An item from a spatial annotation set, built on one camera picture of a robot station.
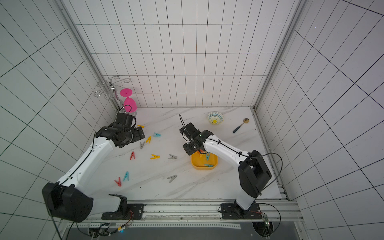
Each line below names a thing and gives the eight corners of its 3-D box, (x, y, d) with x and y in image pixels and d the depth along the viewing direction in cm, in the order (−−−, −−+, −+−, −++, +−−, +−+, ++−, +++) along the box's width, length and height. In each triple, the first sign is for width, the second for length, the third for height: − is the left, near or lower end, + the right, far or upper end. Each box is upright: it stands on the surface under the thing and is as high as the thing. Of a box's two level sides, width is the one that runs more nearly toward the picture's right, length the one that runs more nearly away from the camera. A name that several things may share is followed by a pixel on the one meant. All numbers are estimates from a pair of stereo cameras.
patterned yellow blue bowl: (208, 124, 111) (208, 120, 107) (207, 115, 117) (207, 111, 113) (223, 124, 111) (224, 120, 108) (221, 115, 117) (222, 111, 113)
